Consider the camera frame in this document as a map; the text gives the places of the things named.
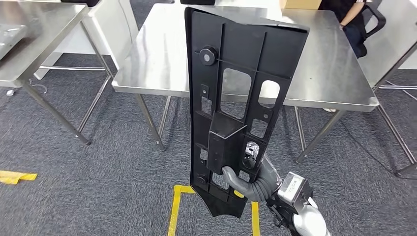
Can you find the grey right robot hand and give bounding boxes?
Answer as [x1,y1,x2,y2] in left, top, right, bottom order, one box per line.
[222,142,282,197]

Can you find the black plastic panel part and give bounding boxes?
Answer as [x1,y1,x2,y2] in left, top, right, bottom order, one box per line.
[184,5,310,219]

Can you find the yellow floor tape square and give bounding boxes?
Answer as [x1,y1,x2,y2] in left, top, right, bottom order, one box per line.
[168,185,261,236]

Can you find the white desk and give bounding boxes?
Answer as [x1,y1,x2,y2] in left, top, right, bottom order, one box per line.
[215,0,284,20]

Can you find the person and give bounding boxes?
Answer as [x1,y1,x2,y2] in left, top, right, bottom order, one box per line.
[318,0,369,59]

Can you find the yellow floor tape piece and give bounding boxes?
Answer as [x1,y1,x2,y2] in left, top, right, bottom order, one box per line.
[0,170,38,185]

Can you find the black office chair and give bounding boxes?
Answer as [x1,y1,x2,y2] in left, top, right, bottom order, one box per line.
[359,4,387,59]

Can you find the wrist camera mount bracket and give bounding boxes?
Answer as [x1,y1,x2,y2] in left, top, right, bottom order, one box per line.
[265,192,313,236]

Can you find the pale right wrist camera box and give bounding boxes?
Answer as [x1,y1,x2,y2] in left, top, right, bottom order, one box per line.
[277,173,313,214]

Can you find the white cable with plug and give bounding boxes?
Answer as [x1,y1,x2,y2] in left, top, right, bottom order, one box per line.
[5,78,49,97]

